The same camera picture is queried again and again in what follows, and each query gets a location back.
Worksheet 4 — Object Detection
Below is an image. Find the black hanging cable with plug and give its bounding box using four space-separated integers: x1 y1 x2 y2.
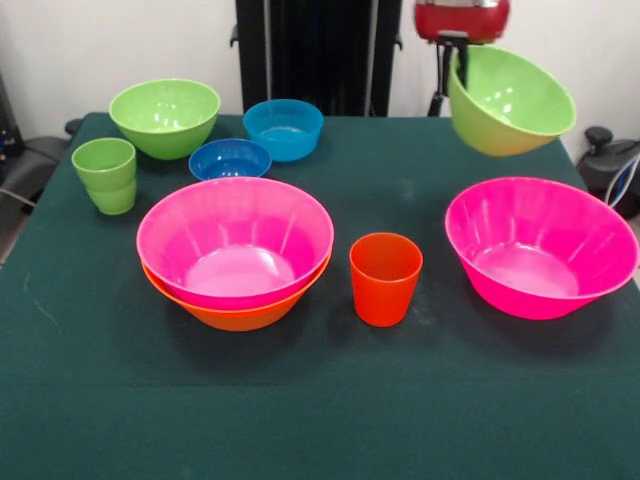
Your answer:
427 44 449 117

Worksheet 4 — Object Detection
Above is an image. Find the black office chair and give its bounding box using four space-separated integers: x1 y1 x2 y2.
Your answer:
0 118 81 204
576 126 640 221

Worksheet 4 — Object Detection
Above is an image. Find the orange plastic bowl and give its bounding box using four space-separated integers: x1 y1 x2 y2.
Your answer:
141 252 334 333

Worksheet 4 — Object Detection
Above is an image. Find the green plastic cup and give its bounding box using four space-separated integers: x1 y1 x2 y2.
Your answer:
70 137 138 216

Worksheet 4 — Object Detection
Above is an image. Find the white blue cable bundle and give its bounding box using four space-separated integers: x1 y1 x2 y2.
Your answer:
603 152 640 221

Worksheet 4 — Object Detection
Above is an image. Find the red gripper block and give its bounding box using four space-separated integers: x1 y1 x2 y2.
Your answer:
414 0 512 97

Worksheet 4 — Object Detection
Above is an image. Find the pink plastic bowl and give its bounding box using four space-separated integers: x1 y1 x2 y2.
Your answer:
136 176 335 311
444 176 640 321

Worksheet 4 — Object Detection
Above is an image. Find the dark blue plastic bowl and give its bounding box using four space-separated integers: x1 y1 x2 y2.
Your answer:
188 138 273 182

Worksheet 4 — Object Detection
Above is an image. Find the red plastic cup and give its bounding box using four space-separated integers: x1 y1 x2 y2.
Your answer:
349 232 425 328

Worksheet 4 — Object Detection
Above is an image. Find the light blue plastic bowl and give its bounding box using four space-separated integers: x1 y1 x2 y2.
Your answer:
242 98 325 163

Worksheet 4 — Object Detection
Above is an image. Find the green plastic bowl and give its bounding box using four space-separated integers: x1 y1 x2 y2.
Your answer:
108 78 222 161
448 44 578 159

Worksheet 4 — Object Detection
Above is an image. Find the dark green tablecloth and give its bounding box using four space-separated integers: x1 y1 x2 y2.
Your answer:
0 112 640 480

